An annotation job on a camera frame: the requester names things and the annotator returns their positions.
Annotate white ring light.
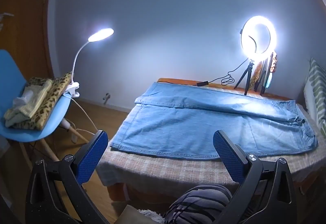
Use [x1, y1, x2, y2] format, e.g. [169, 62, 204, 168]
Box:
[241, 15, 277, 58]

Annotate yellow patterned rolled cloth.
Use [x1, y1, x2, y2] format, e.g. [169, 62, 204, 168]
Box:
[251, 61, 264, 89]

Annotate blue denim pants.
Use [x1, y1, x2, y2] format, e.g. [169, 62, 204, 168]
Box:
[109, 81, 319, 161]

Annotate green striped white pillow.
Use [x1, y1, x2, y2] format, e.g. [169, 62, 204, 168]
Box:
[303, 57, 326, 138]

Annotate white clip-on desk lamp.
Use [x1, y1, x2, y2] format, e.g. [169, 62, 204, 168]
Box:
[65, 27, 115, 99]

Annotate white lamp cable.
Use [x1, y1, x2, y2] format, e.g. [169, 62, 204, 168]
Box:
[62, 93, 101, 143]

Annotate black folded umbrella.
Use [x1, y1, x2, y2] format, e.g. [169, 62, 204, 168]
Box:
[260, 55, 273, 94]

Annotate white crumpled tissue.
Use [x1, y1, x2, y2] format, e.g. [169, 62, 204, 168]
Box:
[14, 89, 33, 108]

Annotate orange beaded ornament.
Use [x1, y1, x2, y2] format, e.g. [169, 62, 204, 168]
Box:
[269, 52, 279, 74]

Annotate black ring light cable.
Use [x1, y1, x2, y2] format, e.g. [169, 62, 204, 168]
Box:
[196, 33, 258, 87]

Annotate white fluffy cushion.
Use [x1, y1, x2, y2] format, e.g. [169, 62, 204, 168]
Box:
[138, 209, 166, 224]

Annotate checked beige blanket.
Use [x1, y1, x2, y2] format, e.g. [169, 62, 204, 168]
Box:
[95, 81, 326, 194]

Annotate teal folded umbrella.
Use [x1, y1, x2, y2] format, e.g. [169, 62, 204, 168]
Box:
[265, 71, 274, 92]

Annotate blue plastic chair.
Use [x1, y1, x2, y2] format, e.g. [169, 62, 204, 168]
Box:
[0, 49, 89, 163]

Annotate person's striped trouser leg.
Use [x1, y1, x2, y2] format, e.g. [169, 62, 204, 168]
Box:
[163, 184, 242, 224]

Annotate leopard print cloth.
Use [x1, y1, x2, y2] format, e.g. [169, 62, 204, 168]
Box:
[13, 72, 72, 130]

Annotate pale yellow folded cloth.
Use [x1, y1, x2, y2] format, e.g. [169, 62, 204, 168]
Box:
[4, 79, 53, 128]

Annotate wooden door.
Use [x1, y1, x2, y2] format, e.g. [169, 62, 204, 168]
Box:
[0, 0, 58, 82]

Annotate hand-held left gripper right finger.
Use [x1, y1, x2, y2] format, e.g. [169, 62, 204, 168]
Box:
[213, 130, 297, 224]

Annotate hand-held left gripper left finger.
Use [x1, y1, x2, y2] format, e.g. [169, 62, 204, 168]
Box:
[25, 130, 110, 224]

